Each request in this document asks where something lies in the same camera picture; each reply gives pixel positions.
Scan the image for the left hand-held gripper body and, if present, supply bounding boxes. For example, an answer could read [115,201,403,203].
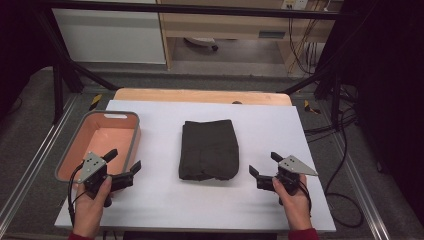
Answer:
[77,151,135,208]

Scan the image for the wooden table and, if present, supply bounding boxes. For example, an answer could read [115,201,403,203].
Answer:
[113,87,294,107]

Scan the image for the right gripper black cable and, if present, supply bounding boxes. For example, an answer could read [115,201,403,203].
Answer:
[298,181,313,218]

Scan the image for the white cabinet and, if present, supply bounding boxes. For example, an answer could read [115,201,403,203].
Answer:
[51,0,167,65]

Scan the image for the black metal frame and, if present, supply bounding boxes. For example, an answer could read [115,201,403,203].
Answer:
[33,0,354,129]

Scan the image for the white table mat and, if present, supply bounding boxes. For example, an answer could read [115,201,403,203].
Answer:
[54,99,337,233]

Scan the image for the dark garment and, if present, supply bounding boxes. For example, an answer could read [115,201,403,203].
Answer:
[178,119,240,182]

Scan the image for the yellow and black tape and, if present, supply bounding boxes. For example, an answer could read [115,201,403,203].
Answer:
[303,99,322,115]
[88,93,103,111]

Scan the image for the hanging desk cables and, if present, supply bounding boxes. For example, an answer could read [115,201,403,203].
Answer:
[287,15,322,75]

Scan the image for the pink basket with grey rim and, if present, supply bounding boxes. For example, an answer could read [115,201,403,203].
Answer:
[54,110,142,184]

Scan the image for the light wooden desk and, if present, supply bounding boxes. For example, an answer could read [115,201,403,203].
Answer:
[156,0,345,72]

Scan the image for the aluminium rail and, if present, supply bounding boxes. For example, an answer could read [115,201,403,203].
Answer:
[0,95,78,228]
[333,131,392,240]

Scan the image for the dark curtain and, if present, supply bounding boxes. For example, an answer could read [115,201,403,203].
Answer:
[0,0,56,119]
[343,0,424,228]

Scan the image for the white wall socket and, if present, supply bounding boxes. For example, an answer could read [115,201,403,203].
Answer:
[280,0,310,11]

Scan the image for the person's right hand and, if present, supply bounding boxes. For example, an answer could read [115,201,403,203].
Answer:
[271,174,313,232]

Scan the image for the person's left hand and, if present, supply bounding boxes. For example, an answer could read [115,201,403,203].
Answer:
[72,176,113,239]

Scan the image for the black floor cable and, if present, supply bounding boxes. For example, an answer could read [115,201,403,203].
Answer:
[304,106,366,230]

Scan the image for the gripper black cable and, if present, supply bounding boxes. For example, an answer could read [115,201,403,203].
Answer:
[67,162,85,228]
[298,181,313,218]

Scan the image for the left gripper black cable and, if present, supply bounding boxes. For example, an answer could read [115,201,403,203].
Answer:
[67,162,85,228]

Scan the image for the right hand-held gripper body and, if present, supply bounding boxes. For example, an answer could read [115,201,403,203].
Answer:
[256,154,319,205]

